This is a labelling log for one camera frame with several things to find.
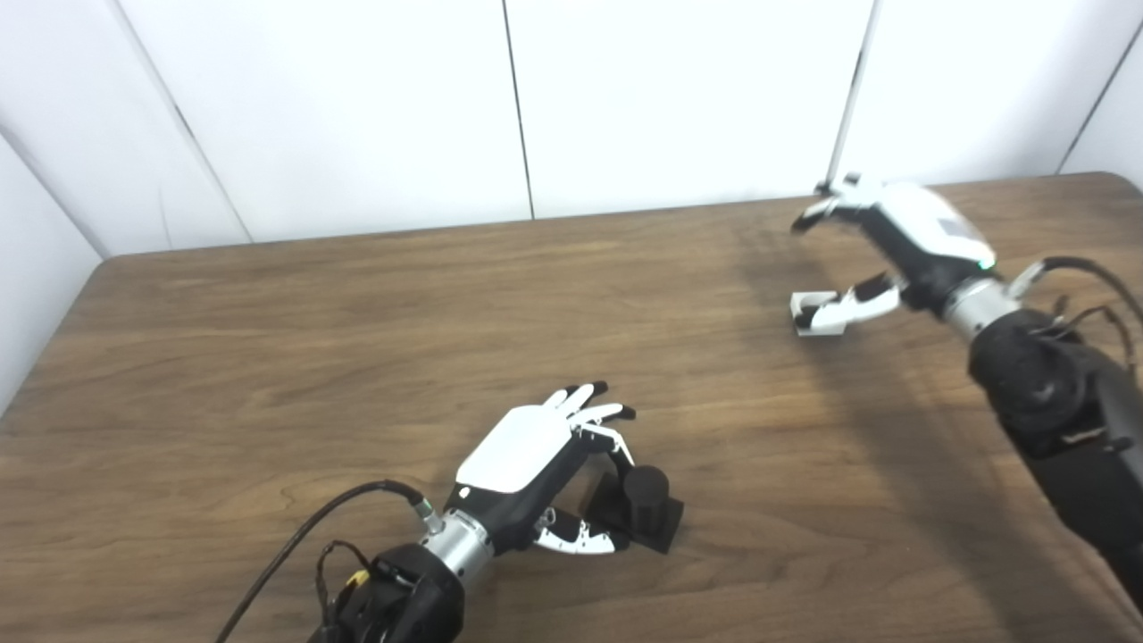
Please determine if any black peg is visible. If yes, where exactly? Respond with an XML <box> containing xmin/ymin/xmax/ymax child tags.
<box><xmin>580</xmin><ymin>464</ymin><xmax>686</xmax><ymax>555</ymax></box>

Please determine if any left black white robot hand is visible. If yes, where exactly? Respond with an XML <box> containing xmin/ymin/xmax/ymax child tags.
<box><xmin>444</xmin><ymin>381</ymin><xmax>638</xmax><ymax>556</ymax></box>

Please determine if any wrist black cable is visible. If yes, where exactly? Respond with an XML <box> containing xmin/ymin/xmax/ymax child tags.
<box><xmin>214</xmin><ymin>480</ymin><xmax>446</xmax><ymax>643</ymax></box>
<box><xmin>1009</xmin><ymin>256</ymin><xmax>1143</xmax><ymax>376</ymax></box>

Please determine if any white square piece with hole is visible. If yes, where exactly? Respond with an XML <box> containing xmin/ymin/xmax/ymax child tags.
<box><xmin>789</xmin><ymin>290</ymin><xmax>849</xmax><ymax>338</ymax></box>

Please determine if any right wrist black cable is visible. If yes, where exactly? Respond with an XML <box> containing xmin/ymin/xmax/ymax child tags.
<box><xmin>1009</xmin><ymin>256</ymin><xmax>1143</xmax><ymax>376</ymax></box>

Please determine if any right arm thin wire bundle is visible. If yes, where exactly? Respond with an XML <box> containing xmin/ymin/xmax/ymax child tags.
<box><xmin>1031</xmin><ymin>295</ymin><xmax>1139</xmax><ymax>376</ymax></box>

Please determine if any left arm thin wire bundle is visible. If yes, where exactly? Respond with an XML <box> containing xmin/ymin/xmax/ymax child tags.
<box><xmin>313</xmin><ymin>539</ymin><xmax>372</xmax><ymax>628</ymax></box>

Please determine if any arm thin wire bundle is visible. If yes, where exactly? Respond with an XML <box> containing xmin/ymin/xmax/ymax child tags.
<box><xmin>313</xmin><ymin>539</ymin><xmax>372</xmax><ymax>628</ymax></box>
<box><xmin>1031</xmin><ymin>295</ymin><xmax>1139</xmax><ymax>376</ymax></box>

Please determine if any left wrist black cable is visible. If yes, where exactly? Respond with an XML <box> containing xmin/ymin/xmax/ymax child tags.
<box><xmin>214</xmin><ymin>480</ymin><xmax>446</xmax><ymax>643</ymax></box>

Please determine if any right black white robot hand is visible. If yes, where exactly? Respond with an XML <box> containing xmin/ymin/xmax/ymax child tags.
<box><xmin>790</xmin><ymin>172</ymin><xmax>998</xmax><ymax>333</ymax></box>

